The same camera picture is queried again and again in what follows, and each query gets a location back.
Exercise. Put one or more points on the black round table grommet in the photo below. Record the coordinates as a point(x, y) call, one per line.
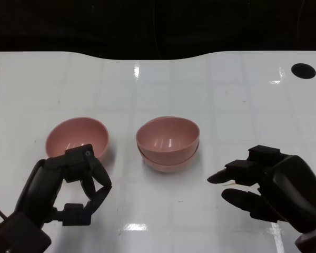
point(302, 70)

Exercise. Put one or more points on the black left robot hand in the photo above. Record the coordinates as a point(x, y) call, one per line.
point(39, 187)

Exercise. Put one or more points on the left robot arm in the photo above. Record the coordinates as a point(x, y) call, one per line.
point(18, 234)

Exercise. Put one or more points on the pink plastic bowl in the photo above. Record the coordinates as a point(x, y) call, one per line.
point(76, 131)
point(166, 131)
point(171, 166)

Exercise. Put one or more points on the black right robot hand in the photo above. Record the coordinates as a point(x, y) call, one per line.
point(292, 189)

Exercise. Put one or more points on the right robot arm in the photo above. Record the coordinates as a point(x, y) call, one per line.
point(313, 243)

